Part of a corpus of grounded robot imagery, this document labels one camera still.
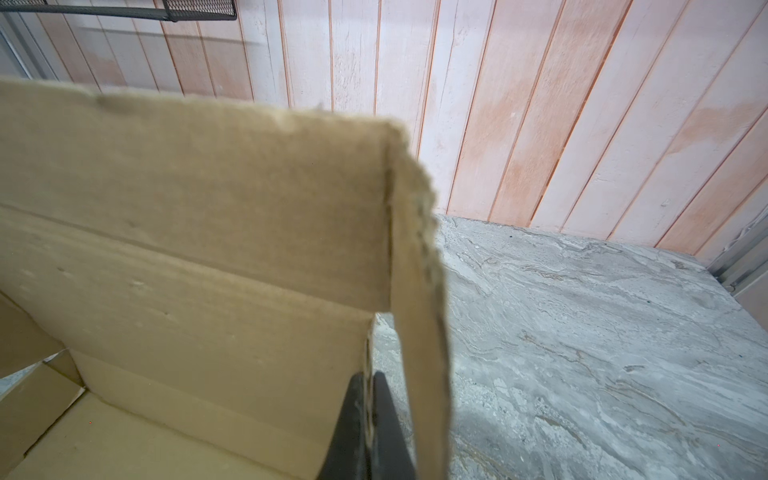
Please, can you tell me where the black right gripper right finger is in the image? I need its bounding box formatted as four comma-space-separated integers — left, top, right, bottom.
370, 371, 416, 480

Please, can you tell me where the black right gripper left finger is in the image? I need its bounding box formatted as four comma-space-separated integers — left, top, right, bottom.
316, 372, 368, 480

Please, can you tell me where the brown cardboard box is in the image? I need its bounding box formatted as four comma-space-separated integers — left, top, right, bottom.
1, 79, 452, 479

